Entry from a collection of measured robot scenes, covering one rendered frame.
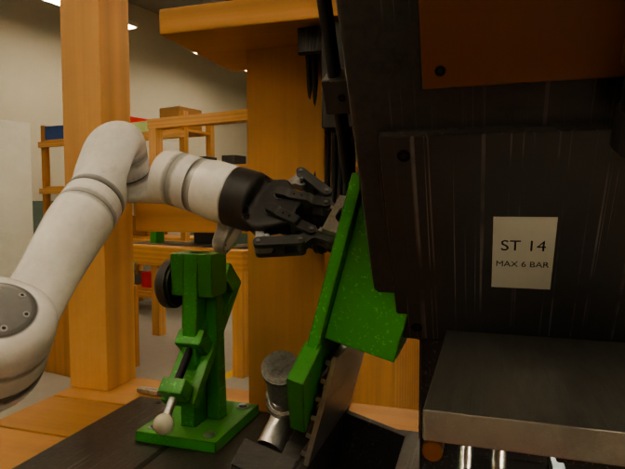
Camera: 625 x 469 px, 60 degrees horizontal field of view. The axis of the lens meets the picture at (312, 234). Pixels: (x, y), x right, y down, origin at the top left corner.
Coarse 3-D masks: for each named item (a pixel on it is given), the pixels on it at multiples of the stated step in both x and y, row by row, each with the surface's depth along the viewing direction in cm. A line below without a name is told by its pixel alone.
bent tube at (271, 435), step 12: (336, 204) 62; (336, 216) 62; (324, 228) 60; (336, 228) 60; (276, 420) 59; (288, 420) 59; (264, 432) 58; (276, 432) 58; (288, 432) 59; (264, 444) 59; (276, 444) 57
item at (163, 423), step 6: (168, 402) 75; (174, 402) 75; (168, 408) 74; (162, 414) 73; (168, 414) 74; (156, 420) 73; (162, 420) 73; (168, 420) 73; (156, 426) 72; (162, 426) 72; (168, 426) 73; (156, 432) 73; (162, 432) 72; (168, 432) 73
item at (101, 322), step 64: (64, 0) 102; (64, 64) 103; (128, 64) 108; (256, 64) 91; (64, 128) 104; (256, 128) 92; (320, 128) 88; (128, 256) 110; (256, 256) 93; (320, 256) 90; (128, 320) 110; (256, 320) 94; (256, 384) 95
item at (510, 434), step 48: (480, 336) 47; (528, 336) 47; (432, 384) 35; (480, 384) 35; (528, 384) 35; (576, 384) 35; (624, 384) 35; (432, 432) 30; (480, 432) 30; (528, 432) 29; (576, 432) 28; (624, 432) 28
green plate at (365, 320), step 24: (360, 192) 49; (360, 216) 50; (336, 240) 50; (360, 240) 50; (336, 264) 50; (360, 264) 50; (336, 288) 51; (360, 288) 51; (336, 312) 51; (360, 312) 51; (384, 312) 50; (312, 336) 51; (336, 336) 52; (360, 336) 51; (384, 336) 50
